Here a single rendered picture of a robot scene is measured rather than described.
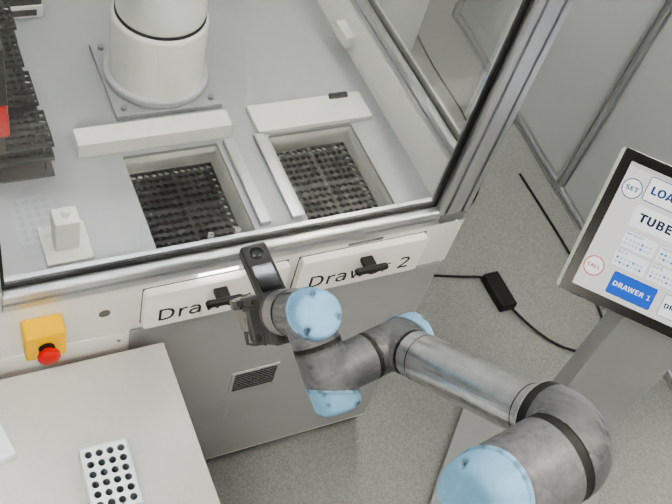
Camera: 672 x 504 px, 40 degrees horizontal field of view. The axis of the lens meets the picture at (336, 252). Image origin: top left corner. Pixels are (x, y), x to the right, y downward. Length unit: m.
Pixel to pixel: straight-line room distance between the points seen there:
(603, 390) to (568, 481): 1.24
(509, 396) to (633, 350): 1.00
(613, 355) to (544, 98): 1.60
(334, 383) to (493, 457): 0.37
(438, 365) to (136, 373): 0.71
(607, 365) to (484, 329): 0.86
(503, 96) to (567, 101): 1.80
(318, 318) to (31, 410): 0.67
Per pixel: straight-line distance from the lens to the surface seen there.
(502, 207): 3.43
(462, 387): 1.30
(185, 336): 1.93
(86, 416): 1.80
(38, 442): 1.78
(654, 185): 1.94
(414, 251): 1.97
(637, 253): 1.95
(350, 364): 1.38
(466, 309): 3.08
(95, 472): 1.71
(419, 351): 1.37
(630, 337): 2.18
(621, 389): 2.32
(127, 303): 1.77
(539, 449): 1.10
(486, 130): 1.78
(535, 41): 1.66
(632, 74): 3.23
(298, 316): 1.33
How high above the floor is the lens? 2.35
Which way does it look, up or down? 50 degrees down
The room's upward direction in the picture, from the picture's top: 20 degrees clockwise
